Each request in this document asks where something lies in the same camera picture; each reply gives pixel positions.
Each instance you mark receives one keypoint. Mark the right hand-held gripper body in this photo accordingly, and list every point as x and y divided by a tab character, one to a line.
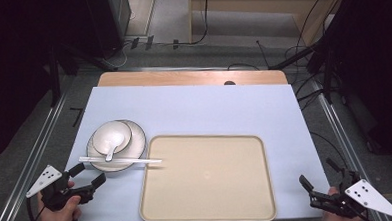
364	196

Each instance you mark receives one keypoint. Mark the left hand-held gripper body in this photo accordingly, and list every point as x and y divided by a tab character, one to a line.
51	197

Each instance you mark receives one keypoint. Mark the white ceramic spoon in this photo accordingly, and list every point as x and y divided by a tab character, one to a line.
113	140

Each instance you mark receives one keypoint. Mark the white bowl with dark rim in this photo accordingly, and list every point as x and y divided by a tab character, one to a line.
110	136

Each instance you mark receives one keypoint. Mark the white plate with dark rim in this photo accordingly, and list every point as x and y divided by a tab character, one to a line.
137	139

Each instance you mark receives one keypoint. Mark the beige plastic tray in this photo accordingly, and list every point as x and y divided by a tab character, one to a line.
207	180

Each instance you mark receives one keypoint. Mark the person's right hand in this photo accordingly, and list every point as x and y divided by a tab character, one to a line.
335	218

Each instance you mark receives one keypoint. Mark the black metal stand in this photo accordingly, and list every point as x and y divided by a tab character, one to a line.
327	71
54	80

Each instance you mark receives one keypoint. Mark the dark curtain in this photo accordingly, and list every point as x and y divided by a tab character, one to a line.
12	65
375	66

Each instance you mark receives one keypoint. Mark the pale blue table cover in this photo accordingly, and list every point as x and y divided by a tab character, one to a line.
200	110

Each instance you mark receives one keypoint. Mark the black table grommet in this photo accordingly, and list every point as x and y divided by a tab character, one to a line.
229	83

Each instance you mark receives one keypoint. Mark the black cabinet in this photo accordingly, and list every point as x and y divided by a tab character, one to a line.
108	24

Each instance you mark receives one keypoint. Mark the light wooden furniture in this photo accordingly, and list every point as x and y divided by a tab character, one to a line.
262	0

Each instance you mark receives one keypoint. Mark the aluminium floor rail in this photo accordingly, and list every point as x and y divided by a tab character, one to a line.
338	134
26	168

